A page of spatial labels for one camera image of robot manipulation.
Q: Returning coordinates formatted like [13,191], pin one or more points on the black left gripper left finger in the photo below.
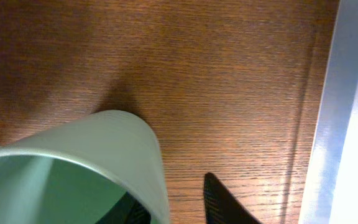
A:
[127,210]

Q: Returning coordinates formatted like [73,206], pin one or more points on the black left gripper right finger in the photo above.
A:
[221,207]

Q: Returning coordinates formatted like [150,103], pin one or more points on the mint green cup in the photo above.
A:
[79,171]

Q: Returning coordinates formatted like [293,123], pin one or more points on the clear plastic storage container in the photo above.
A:
[331,186]

